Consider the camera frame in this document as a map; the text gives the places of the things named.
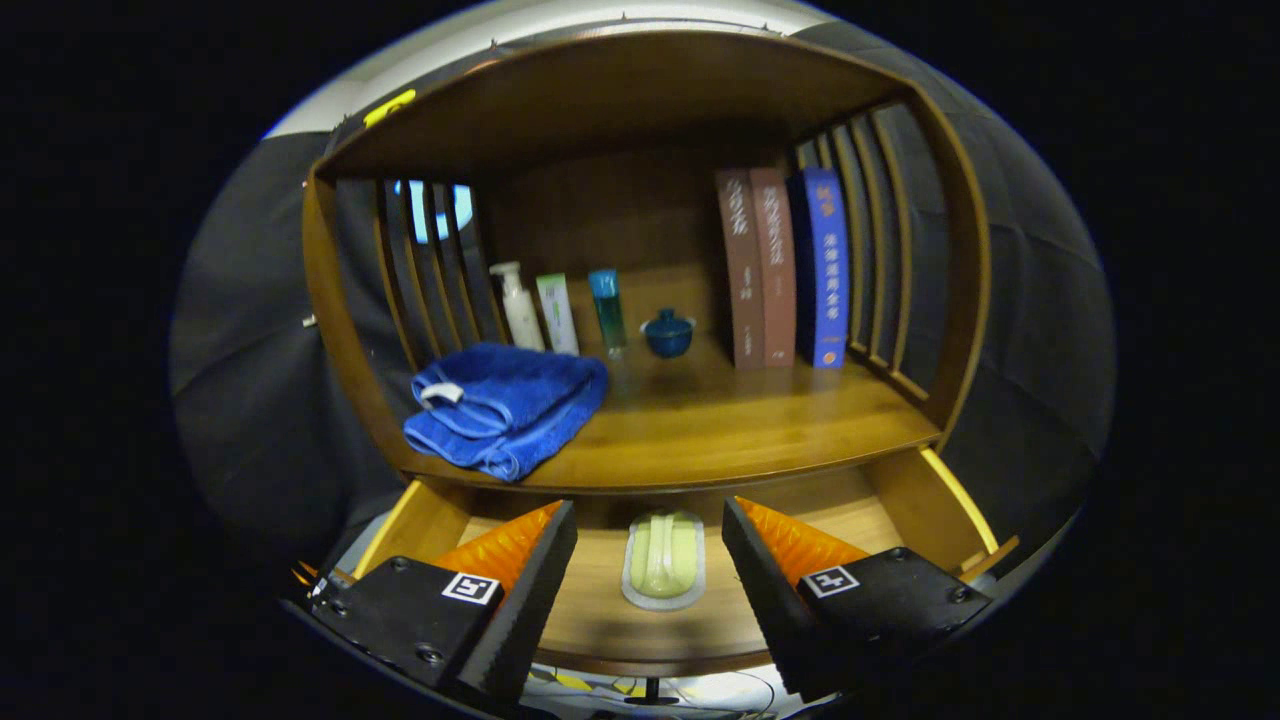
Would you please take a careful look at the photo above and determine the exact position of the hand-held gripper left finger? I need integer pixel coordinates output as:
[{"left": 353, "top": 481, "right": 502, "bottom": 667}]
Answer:
[{"left": 300, "top": 499, "right": 579, "bottom": 713}]

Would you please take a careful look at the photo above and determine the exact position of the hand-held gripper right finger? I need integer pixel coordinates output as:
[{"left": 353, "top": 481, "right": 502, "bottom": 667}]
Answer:
[{"left": 721, "top": 496, "right": 994, "bottom": 703}]

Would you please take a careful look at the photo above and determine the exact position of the wooden drawer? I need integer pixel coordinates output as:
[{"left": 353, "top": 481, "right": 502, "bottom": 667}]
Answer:
[{"left": 350, "top": 445, "right": 1021, "bottom": 706}]

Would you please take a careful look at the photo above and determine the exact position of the wooden countertop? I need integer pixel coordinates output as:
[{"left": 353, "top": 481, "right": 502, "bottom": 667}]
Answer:
[{"left": 400, "top": 330, "right": 943, "bottom": 493}]

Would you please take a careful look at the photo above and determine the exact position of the wooden cabinet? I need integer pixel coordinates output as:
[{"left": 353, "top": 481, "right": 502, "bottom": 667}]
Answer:
[{"left": 302, "top": 28, "right": 1021, "bottom": 681}]

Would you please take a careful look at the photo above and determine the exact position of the yellow floor tape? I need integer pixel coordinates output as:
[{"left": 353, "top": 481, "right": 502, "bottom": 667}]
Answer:
[{"left": 553, "top": 671, "right": 643, "bottom": 697}]

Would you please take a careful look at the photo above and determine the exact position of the blue folded towel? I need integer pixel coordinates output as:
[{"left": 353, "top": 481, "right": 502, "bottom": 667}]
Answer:
[{"left": 403, "top": 342, "right": 610, "bottom": 483}]

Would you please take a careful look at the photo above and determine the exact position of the blue lidded teacup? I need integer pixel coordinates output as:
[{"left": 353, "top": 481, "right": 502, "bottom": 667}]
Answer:
[{"left": 642, "top": 308, "right": 696, "bottom": 359}]

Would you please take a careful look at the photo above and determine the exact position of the white pump bottle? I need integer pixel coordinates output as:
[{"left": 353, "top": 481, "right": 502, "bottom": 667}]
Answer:
[{"left": 489, "top": 261, "right": 546, "bottom": 353}]

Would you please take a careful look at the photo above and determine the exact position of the white green tube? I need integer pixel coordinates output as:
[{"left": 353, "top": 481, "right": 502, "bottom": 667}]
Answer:
[{"left": 535, "top": 273, "right": 581, "bottom": 356}]

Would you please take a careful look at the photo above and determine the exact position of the teal bottle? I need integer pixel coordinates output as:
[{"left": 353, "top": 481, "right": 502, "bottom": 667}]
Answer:
[{"left": 588, "top": 268, "right": 628, "bottom": 353}]

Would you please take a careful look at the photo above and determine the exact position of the dark brown book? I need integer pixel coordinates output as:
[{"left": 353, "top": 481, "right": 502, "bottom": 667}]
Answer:
[{"left": 714, "top": 168, "right": 766, "bottom": 371}]

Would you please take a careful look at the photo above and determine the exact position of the reddish brown book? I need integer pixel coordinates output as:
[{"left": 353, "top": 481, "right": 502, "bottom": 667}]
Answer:
[{"left": 750, "top": 166, "right": 798, "bottom": 368}]

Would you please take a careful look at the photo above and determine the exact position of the blue book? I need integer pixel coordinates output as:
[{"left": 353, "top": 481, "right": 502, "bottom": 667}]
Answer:
[{"left": 797, "top": 167, "right": 851, "bottom": 370}]

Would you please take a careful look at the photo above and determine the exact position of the black backdrop cloth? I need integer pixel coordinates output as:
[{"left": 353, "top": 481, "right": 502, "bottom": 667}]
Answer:
[{"left": 168, "top": 20, "right": 1118, "bottom": 561}]

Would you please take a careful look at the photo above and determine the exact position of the black floor cable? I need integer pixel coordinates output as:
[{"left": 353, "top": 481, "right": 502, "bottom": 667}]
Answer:
[{"left": 530, "top": 665, "right": 781, "bottom": 713}]

